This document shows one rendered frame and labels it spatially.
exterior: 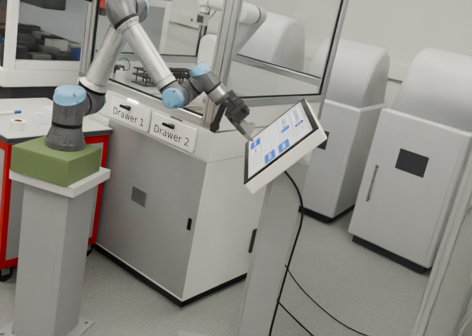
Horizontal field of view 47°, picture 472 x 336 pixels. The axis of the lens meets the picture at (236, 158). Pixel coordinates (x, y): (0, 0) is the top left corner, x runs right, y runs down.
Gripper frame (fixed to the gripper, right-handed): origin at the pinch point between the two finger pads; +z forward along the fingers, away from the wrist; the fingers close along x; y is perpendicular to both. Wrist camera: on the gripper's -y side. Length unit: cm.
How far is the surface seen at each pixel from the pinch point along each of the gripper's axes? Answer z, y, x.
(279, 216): 26.0, -6.3, -20.4
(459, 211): 53, 45, -43
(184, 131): -14.4, -27.4, 36.7
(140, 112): -34, -43, 56
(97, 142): -36, -72, 61
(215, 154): 2.4, -21.9, 32.5
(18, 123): -66, -84, 34
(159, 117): -26, -35, 48
